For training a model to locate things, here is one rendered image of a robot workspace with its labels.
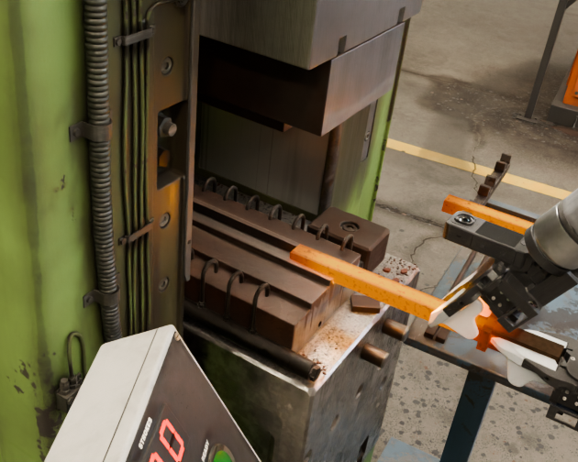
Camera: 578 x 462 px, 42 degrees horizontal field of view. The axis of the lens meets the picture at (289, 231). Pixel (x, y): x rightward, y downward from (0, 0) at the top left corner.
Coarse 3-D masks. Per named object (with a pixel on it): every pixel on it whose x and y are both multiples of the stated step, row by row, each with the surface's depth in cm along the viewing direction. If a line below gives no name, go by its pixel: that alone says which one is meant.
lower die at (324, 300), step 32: (192, 224) 120; (256, 224) 122; (288, 224) 123; (224, 256) 114; (256, 256) 115; (352, 256) 117; (192, 288) 112; (224, 288) 109; (256, 288) 110; (288, 288) 109; (320, 288) 109; (256, 320) 107; (288, 320) 104; (320, 320) 112
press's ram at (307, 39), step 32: (224, 0) 80; (256, 0) 78; (288, 0) 76; (320, 0) 75; (352, 0) 81; (384, 0) 89; (416, 0) 98; (224, 32) 82; (256, 32) 80; (288, 32) 78; (320, 32) 78; (352, 32) 84
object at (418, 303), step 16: (304, 256) 112; (320, 256) 113; (336, 272) 110; (352, 272) 109; (368, 272) 110; (352, 288) 109; (368, 288) 108; (384, 288) 107; (400, 288) 107; (400, 304) 106; (416, 304) 104; (432, 304) 104; (480, 320) 102; (480, 336) 100; (496, 336) 101; (512, 336) 99; (528, 336) 99; (544, 352) 97; (560, 352) 97
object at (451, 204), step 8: (448, 200) 135; (456, 200) 135; (464, 200) 135; (448, 208) 135; (456, 208) 134; (464, 208) 133; (472, 208) 133; (480, 208) 133; (488, 208) 134; (480, 216) 132; (488, 216) 132; (496, 216) 132; (504, 216) 132; (512, 216) 132; (496, 224) 131; (504, 224) 131; (512, 224) 130; (520, 224) 130; (528, 224) 131; (520, 232) 130
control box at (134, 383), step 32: (128, 352) 67; (160, 352) 65; (96, 384) 65; (128, 384) 63; (160, 384) 63; (192, 384) 68; (96, 416) 61; (128, 416) 59; (160, 416) 61; (192, 416) 66; (224, 416) 72; (64, 448) 59; (96, 448) 57; (128, 448) 56; (160, 448) 60; (192, 448) 65; (224, 448) 69
